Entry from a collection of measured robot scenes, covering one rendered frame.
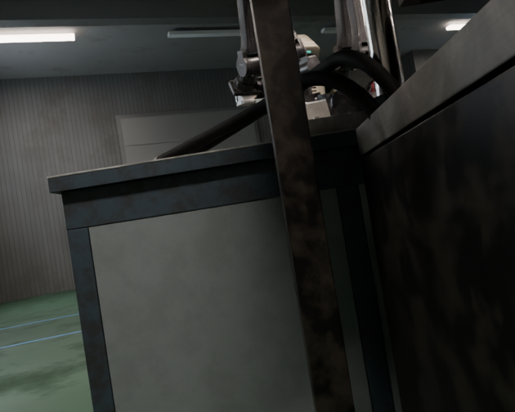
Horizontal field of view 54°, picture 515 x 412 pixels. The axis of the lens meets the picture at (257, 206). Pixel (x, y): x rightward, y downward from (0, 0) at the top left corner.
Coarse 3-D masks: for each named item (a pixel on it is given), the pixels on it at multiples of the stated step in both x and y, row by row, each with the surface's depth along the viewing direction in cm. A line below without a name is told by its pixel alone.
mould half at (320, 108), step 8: (312, 104) 142; (320, 104) 142; (312, 112) 141; (320, 112) 141; (328, 112) 141; (360, 112) 129; (312, 120) 129; (320, 120) 129; (328, 120) 129; (336, 120) 129; (344, 120) 129; (352, 120) 129; (360, 120) 129; (312, 128) 129; (320, 128) 129; (328, 128) 129; (336, 128) 129; (344, 128) 129
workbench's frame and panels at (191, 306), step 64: (64, 192) 118; (128, 192) 117; (192, 192) 117; (256, 192) 117; (320, 192) 117; (128, 256) 117; (192, 256) 117; (256, 256) 117; (128, 320) 117; (192, 320) 117; (256, 320) 117; (384, 320) 116; (128, 384) 116; (192, 384) 116; (256, 384) 116; (384, 384) 116
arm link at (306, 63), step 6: (306, 54) 174; (300, 60) 169; (306, 60) 166; (312, 60) 166; (318, 60) 167; (300, 66) 169; (306, 66) 166; (312, 66) 166; (300, 72) 169; (306, 72) 167
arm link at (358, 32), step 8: (352, 0) 198; (352, 8) 198; (360, 8) 198; (352, 16) 199; (360, 16) 198; (352, 24) 200; (360, 24) 198; (352, 32) 201; (360, 32) 197; (352, 40) 200; (360, 40) 197; (352, 48) 201; (360, 48) 196
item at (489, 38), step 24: (504, 0) 42; (480, 24) 47; (504, 24) 43; (456, 48) 53; (480, 48) 48; (504, 48) 43; (432, 72) 60; (456, 72) 54; (480, 72) 48; (408, 96) 70; (432, 96) 61; (456, 96) 56; (384, 120) 84; (408, 120) 72; (360, 144) 105; (384, 144) 91
